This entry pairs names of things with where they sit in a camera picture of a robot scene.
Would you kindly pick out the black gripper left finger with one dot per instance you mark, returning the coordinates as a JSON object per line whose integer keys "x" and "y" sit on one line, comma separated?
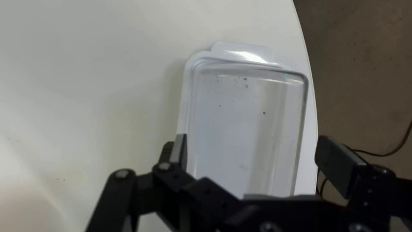
{"x": 137, "y": 193}

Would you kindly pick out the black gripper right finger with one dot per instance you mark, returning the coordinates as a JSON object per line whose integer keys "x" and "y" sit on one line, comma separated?
{"x": 343, "y": 167}

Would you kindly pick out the clear plastic bowl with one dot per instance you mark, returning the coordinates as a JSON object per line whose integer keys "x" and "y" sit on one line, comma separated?
{"x": 249, "y": 129}

